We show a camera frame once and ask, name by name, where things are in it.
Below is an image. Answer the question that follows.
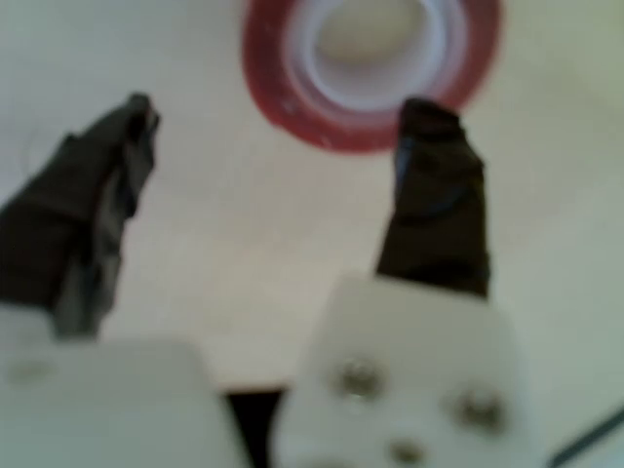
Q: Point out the black-taped gripper right finger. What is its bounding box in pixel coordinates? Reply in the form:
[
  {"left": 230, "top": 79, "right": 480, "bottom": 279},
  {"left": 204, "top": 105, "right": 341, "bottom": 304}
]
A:
[{"left": 272, "top": 97, "right": 548, "bottom": 468}]

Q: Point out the black-taped gripper left finger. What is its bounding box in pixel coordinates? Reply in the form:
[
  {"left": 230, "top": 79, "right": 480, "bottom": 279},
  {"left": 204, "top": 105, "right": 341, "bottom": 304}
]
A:
[{"left": 0, "top": 92, "right": 161, "bottom": 340}]

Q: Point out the red tape roll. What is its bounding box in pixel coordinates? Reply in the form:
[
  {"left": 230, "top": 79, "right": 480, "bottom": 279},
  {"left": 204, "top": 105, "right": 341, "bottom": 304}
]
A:
[{"left": 242, "top": 0, "right": 506, "bottom": 156}]

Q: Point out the black tape strip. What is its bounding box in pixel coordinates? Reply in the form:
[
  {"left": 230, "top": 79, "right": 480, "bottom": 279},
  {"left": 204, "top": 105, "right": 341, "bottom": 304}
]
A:
[{"left": 545, "top": 411, "right": 624, "bottom": 468}]

